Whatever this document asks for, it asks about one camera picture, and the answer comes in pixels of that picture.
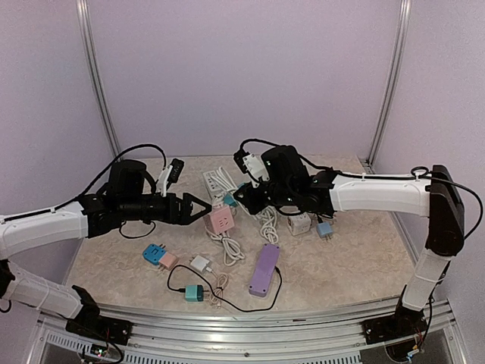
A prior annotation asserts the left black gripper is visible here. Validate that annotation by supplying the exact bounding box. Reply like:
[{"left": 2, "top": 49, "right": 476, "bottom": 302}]
[{"left": 120, "top": 191, "right": 211, "bottom": 224}]

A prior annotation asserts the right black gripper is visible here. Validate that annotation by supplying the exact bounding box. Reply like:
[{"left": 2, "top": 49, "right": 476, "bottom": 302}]
[{"left": 234, "top": 179, "right": 296, "bottom": 213}]

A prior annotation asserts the pink socket block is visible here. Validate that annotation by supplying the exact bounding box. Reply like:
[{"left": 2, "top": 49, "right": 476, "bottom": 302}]
[{"left": 203, "top": 206, "right": 235, "bottom": 235}]

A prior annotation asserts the white usb charger plug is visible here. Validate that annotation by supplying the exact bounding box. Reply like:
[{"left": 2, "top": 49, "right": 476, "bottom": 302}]
[{"left": 190, "top": 255, "right": 211, "bottom": 273}]

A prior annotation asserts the pink plug adapter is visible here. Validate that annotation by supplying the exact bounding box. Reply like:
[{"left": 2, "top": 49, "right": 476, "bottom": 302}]
[{"left": 158, "top": 253, "right": 179, "bottom": 271}]

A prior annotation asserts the white cube socket with sticker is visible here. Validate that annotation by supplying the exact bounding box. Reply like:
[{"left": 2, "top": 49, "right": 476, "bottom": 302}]
[{"left": 286, "top": 213, "right": 311, "bottom": 236}]

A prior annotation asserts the purple rectangular power block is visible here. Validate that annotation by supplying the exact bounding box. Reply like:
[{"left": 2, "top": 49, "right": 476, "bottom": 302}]
[{"left": 249, "top": 243, "right": 280, "bottom": 297}]

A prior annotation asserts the pink white usb cable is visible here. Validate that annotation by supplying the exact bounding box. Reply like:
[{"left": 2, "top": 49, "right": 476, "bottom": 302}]
[{"left": 204, "top": 265, "right": 229, "bottom": 310}]

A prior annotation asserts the light blue plug adapter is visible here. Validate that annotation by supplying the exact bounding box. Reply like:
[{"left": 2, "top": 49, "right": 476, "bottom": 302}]
[{"left": 316, "top": 221, "right": 333, "bottom": 240}]

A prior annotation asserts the teal rectangular power block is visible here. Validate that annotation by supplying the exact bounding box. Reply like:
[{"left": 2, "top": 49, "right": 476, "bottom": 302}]
[{"left": 223, "top": 192, "right": 238, "bottom": 208}]

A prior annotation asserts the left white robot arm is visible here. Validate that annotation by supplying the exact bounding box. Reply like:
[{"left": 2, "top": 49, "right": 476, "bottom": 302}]
[{"left": 1, "top": 158, "right": 211, "bottom": 337}]

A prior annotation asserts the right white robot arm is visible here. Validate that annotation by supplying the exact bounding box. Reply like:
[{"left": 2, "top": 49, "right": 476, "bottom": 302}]
[{"left": 233, "top": 143, "right": 469, "bottom": 337}]

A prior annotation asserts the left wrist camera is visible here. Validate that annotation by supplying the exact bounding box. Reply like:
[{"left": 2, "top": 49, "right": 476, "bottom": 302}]
[{"left": 156, "top": 158, "right": 185, "bottom": 197}]

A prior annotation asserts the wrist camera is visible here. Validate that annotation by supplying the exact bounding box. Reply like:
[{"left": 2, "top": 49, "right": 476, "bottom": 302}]
[
  {"left": 233, "top": 149, "right": 270, "bottom": 187},
  {"left": 156, "top": 158, "right": 185, "bottom": 197}
]

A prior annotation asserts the purple block white cable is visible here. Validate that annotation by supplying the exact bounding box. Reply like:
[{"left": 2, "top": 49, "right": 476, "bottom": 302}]
[{"left": 255, "top": 208, "right": 282, "bottom": 246}]

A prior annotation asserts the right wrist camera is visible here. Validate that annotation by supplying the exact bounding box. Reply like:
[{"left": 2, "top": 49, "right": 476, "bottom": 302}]
[{"left": 233, "top": 149, "right": 270, "bottom": 187}]

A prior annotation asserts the white coiled cable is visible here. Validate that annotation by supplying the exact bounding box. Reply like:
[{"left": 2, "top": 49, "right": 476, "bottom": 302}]
[{"left": 204, "top": 168, "right": 247, "bottom": 268}]

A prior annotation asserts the thin black cable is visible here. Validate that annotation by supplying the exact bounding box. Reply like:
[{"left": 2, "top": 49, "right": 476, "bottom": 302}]
[{"left": 166, "top": 264, "right": 283, "bottom": 314}]

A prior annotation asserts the right aluminium corner post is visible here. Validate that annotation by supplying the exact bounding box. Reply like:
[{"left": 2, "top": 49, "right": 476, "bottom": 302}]
[{"left": 365, "top": 0, "right": 412, "bottom": 169}]

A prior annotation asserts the aluminium corner post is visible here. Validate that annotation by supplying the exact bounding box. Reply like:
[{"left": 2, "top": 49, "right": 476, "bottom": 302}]
[
  {"left": 76, "top": 0, "right": 121, "bottom": 156},
  {"left": 365, "top": 0, "right": 412, "bottom": 169}
]

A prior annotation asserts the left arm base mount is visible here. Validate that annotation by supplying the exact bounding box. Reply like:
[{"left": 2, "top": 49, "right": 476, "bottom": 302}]
[{"left": 65, "top": 285, "right": 133, "bottom": 346}]

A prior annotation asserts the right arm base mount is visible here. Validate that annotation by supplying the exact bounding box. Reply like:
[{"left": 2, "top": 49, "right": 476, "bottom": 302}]
[{"left": 361, "top": 299, "right": 427, "bottom": 344}]

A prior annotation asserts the left aluminium corner post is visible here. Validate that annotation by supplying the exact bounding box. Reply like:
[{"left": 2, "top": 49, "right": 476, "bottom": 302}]
[{"left": 76, "top": 0, "right": 121, "bottom": 156}]

